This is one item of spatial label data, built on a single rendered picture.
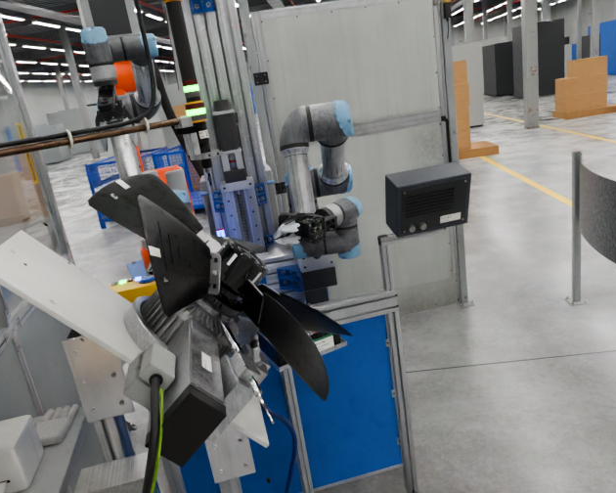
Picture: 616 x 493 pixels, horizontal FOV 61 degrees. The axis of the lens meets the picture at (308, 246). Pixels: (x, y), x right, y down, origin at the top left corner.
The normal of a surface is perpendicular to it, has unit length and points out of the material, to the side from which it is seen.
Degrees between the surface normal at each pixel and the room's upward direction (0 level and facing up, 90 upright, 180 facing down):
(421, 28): 90
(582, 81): 90
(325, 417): 90
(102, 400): 90
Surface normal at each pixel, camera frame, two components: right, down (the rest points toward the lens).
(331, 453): 0.21, 0.25
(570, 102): -0.09, 0.31
